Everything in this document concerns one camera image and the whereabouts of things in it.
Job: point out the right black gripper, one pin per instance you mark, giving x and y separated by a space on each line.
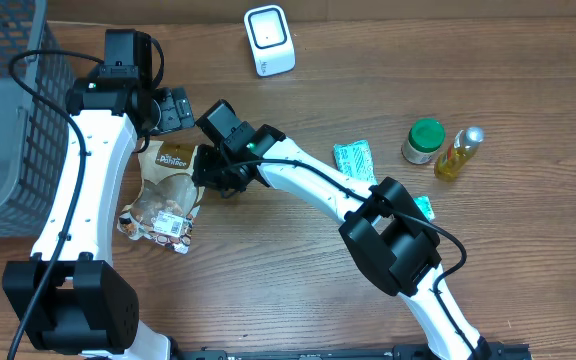
210 176

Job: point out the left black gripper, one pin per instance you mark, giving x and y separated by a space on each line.
175 110

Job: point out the brown snack packet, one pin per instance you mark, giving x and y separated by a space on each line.
168 203

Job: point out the teal white snack packet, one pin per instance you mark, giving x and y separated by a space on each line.
355 160

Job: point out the small teal white packet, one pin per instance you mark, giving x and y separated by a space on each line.
424 204

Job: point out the green lid white jar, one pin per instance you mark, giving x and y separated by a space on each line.
424 139

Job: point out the yellow liquid bottle silver cap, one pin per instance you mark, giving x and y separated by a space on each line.
465 145

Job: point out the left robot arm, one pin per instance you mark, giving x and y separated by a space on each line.
67 296

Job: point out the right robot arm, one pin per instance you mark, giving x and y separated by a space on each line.
388 237

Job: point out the white barcode scanner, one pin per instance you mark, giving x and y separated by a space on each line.
270 40

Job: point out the grey plastic mesh basket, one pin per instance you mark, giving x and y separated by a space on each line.
33 138

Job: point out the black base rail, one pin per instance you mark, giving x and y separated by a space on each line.
399 352

